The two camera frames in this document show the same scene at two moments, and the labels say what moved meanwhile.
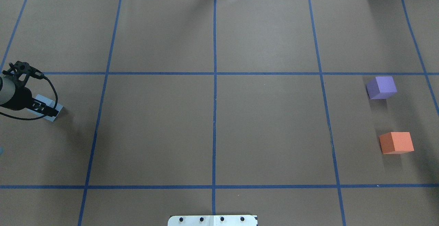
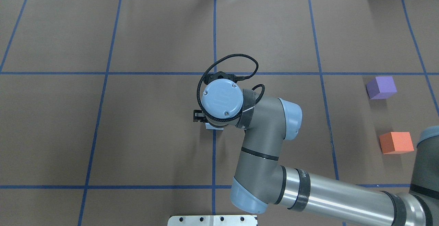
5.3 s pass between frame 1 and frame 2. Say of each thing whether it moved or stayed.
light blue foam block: moved
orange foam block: stayed
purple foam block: stayed
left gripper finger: moved
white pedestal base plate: stayed
